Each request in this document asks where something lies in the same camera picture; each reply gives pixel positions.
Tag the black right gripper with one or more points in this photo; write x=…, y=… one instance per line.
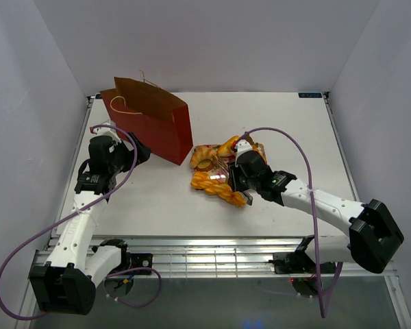
x=234, y=170

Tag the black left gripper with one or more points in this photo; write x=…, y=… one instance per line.
x=143, y=152

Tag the metal serving tongs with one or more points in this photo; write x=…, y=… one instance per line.
x=220, y=174

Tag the striped long loaf bread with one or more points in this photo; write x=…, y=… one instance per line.
x=259, y=148

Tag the red paper bag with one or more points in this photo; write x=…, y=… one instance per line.
x=158, y=118

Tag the braided twisted bread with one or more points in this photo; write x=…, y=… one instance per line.
x=201, y=181

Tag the croissant bread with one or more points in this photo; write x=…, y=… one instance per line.
x=202, y=153

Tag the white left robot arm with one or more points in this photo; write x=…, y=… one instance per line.
x=68, y=280

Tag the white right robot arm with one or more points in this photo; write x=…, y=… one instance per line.
x=370, y=236

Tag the brown chocolate figure bread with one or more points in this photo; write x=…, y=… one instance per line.
x=248, y=138

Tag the small oval bread roll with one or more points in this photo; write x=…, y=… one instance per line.
x=227, y=148

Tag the toast slice bread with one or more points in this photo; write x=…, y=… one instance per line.
x=205, y=166

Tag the floral serving tray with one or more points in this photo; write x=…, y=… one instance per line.
x=224, y=159

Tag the blue label sticker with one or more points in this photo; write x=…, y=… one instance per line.
x=310, y=95

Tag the aluminium frame rail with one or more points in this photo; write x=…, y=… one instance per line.
x=212, y=258

